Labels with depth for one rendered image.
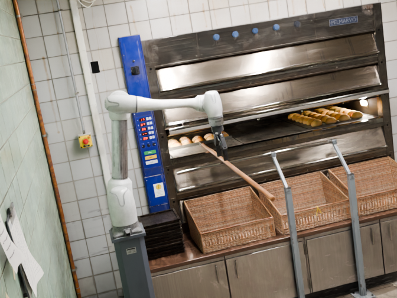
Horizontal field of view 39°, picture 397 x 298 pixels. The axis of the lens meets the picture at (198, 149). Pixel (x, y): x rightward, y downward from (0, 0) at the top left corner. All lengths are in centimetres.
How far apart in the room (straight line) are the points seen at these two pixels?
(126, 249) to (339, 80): 226
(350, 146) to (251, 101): 94
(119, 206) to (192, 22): 160
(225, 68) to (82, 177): 135
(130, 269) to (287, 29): 221
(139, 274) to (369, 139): 233
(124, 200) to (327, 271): 173
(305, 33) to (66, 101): 191
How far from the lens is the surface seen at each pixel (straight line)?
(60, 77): 420
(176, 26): 427
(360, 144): 483
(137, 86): 420
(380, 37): 484
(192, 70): 430
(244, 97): 441
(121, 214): 337
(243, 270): 412
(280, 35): 449
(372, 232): 441
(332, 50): 465
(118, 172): 354
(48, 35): 420
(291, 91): 452
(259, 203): 434
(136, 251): 344
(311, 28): 459
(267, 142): 451
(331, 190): 456
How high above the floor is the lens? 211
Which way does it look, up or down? 12 degrees down
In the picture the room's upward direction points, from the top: 9 degrees counter-clockwise
